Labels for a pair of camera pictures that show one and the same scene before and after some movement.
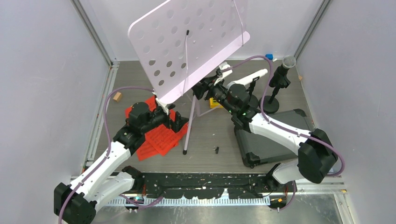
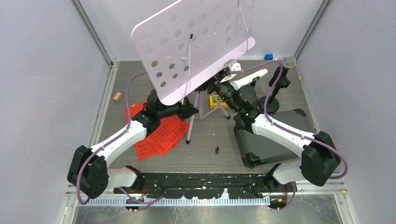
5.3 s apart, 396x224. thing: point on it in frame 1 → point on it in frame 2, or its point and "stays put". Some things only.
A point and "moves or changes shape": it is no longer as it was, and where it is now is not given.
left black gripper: (175, 125) → (186, 108)
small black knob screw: (216, 150) stays put
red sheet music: (163, 138) stays put
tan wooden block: (117, 96) stays put
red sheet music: (144, 150) stays put
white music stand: (181, 41) moves or changes shape
